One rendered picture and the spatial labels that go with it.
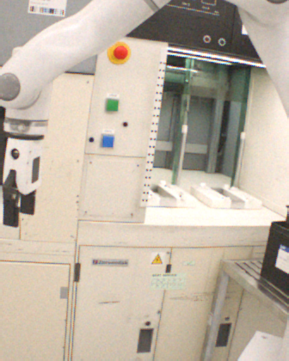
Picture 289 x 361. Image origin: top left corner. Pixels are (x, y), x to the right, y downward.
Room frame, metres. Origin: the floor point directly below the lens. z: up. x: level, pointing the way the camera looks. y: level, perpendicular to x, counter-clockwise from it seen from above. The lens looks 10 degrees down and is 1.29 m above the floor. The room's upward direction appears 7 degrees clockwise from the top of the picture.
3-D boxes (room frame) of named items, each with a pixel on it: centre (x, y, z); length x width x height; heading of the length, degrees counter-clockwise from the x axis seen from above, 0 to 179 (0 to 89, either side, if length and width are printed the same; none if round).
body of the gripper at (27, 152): (0.90, 0.23, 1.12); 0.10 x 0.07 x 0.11; 174
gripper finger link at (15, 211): (0.84, 0.23, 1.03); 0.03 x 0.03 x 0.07; 84
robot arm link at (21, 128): (0.90, 0.23, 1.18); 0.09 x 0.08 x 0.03; 174
